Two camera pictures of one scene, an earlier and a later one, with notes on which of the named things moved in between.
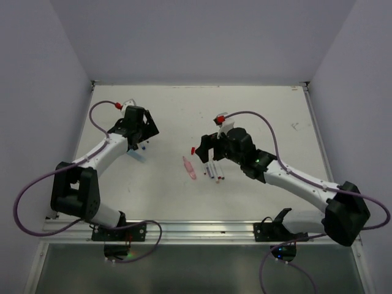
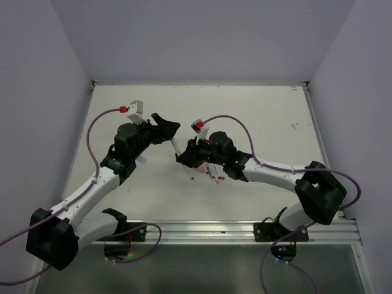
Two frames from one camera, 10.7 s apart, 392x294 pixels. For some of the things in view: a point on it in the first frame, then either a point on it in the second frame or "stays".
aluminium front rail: x=182 y=233 stays
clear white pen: x=209 y=170 stays
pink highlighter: x=189 y=168 to x=201 y=169
